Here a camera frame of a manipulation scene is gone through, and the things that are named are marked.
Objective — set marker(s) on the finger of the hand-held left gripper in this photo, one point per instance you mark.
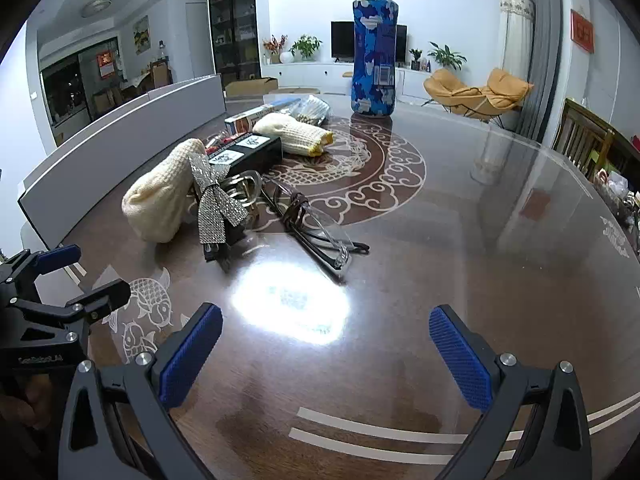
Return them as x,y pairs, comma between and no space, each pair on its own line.
57,256
107,294

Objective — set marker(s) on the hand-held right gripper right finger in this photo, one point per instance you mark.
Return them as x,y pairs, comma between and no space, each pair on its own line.
460,360

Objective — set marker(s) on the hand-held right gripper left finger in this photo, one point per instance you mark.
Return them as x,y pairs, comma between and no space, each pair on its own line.
192,355

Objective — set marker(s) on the cream knitted glove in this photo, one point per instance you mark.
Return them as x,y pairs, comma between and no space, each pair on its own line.
290,132
160,195

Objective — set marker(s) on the rhinestone bow hair clip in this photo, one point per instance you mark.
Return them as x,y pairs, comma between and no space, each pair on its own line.
215,200

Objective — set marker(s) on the clear lens glasses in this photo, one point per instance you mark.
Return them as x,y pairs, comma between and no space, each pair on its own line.
327,227

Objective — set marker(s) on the red snack packet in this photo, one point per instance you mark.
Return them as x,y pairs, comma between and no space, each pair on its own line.
225,139

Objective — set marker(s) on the black box with white labels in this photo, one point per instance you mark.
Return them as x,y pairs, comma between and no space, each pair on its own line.
260,160

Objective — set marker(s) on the blue and white medicine box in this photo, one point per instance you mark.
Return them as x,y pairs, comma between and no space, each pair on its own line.
240,122

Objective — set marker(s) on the clear plastic bag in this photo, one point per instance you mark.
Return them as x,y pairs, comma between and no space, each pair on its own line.
312,107

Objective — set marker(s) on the person's left hand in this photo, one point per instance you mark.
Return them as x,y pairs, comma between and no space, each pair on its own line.
32,402

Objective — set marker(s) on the grey padded chair back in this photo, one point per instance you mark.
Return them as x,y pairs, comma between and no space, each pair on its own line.
200,89
100,170

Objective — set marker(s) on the red window sign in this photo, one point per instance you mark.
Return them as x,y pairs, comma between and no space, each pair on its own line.
106,64

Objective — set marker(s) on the pile of assorted household goods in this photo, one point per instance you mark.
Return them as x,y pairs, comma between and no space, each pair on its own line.
620,195

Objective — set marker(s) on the cardboard box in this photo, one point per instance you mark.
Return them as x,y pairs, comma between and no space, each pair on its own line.
250,86

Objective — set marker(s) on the round ceiling lamp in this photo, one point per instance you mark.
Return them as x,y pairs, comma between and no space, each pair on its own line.
97,6

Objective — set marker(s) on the wooden dining chair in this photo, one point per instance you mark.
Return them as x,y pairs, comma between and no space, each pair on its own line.
582,132

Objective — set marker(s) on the yellow lounge chair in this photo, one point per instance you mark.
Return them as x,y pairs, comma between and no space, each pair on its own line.
445,87
502,87

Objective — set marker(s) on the glass display cabinet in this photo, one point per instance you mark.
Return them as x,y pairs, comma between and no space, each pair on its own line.
232,20

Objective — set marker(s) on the red flowers in white vase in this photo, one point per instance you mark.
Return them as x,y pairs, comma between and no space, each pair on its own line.
275,47

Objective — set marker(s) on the white television cabinet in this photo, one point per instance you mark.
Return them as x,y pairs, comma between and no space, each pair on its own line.
310,72

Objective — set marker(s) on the small potted plant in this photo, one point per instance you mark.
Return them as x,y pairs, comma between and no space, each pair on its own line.
415,60

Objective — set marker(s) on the large leafy potted plant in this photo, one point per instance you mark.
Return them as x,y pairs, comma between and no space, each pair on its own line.
445,55

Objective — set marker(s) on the blue patterned tall bottle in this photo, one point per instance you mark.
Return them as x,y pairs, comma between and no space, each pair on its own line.
372,60

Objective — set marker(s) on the green potted plant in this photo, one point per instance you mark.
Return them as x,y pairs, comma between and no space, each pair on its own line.
305,47

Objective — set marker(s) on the grey curtain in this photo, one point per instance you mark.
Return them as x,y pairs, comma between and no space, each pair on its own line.
542,35

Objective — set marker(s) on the black flat television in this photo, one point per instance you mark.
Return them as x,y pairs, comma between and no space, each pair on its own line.
342,40

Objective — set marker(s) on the framed wall painting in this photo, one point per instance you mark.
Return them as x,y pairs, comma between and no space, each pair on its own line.
141,35

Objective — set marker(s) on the red wall hanging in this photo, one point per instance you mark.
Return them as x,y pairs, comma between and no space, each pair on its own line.
582,30

